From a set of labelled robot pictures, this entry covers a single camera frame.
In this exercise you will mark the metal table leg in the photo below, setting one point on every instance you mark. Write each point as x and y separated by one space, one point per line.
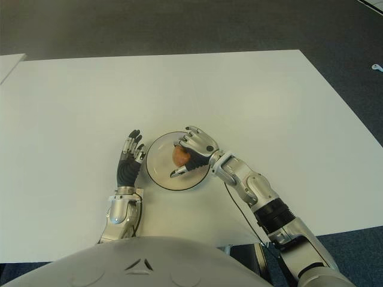
227 248

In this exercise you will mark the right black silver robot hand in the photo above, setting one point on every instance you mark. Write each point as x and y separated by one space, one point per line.
200 146

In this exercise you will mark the right silver black robot arm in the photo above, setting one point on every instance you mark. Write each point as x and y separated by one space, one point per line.
263 194

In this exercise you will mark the white plate with black rim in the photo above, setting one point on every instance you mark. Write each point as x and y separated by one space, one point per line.
160 161

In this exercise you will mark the small white floor object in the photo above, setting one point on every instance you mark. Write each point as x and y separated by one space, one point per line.
377 67

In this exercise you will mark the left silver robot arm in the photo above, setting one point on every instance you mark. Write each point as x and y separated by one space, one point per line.
119 212

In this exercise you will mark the red yellow apple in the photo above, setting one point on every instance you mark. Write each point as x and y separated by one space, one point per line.
180 157

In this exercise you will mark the grey robot torso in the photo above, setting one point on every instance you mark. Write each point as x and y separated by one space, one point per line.
134 263

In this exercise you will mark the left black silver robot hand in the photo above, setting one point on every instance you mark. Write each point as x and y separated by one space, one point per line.
127 172

